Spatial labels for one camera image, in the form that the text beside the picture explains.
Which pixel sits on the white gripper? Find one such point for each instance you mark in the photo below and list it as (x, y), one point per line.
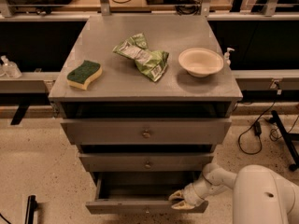
(191, 195)

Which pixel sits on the grey bottom drawer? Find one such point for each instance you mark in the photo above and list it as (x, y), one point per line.
(140, 192)

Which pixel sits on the grey drawer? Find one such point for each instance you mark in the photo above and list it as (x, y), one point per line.
(146, 131)
(142, 162)
(140, 192)

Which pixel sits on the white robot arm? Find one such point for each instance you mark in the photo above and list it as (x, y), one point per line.
(260, 196)

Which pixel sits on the grey top drawer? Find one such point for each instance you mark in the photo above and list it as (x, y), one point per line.
(146, 131)

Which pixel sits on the grey middle drawer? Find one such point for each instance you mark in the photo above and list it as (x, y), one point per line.
(142, 162)

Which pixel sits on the grey drawer cabinet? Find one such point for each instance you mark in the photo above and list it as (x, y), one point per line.
(121, 92)

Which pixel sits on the black stand leg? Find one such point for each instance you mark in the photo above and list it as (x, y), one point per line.
(288, 139)

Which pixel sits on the white bowl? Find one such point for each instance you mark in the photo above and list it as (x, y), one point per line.
(200, 62)

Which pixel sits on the green chip bag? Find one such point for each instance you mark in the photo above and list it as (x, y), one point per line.
(150, 63)

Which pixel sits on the white pump bottle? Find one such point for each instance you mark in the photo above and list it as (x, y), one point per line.
(227, 54)

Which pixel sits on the black floor bar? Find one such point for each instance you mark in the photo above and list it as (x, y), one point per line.
(30, 209)

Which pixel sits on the green yellow sponge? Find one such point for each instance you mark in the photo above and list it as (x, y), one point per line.
(84, 75)

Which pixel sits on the clear sanitizer bottle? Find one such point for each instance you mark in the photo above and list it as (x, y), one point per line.
(11, 69)

